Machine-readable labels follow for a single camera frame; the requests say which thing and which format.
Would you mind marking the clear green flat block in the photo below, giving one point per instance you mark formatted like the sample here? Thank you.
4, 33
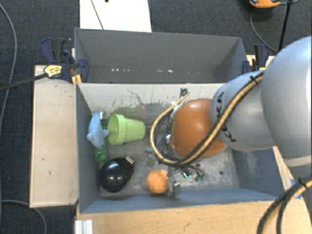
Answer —
101, 153

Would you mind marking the pale blue toy dolphin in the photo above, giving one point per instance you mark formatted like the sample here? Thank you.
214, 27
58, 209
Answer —
97, 131

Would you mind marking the light green plastic cup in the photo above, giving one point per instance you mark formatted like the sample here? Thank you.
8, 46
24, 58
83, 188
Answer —
129, 129

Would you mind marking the pale wood flat board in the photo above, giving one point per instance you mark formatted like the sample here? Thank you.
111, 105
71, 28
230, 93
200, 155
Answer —
53, 142

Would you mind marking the grey metal bin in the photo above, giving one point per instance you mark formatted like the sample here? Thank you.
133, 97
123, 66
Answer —
156, 57

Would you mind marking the black light bulb shape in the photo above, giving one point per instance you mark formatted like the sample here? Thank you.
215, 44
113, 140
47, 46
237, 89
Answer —
114, 175

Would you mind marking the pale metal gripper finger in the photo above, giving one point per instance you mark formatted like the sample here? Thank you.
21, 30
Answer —
176, 188
171, 179

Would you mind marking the orange ball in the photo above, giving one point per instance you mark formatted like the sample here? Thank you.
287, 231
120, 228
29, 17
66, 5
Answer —
157, 181

